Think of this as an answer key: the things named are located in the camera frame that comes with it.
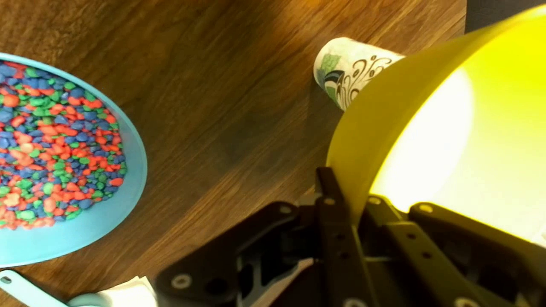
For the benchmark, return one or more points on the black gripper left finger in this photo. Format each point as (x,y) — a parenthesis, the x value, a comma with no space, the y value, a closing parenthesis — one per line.
(338,251)

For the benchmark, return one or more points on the blue measuring scoop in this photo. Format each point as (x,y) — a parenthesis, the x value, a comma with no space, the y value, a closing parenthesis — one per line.
(26,292)

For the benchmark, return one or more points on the yellow plastic bowl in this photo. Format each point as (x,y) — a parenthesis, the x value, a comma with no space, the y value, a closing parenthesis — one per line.
(461,125)

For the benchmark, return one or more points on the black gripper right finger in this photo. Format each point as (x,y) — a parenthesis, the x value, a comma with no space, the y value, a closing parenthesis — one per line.
(415,270)

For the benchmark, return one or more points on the blue bowl of coloured beads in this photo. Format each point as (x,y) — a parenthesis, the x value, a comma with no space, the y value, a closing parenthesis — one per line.
(72,164)

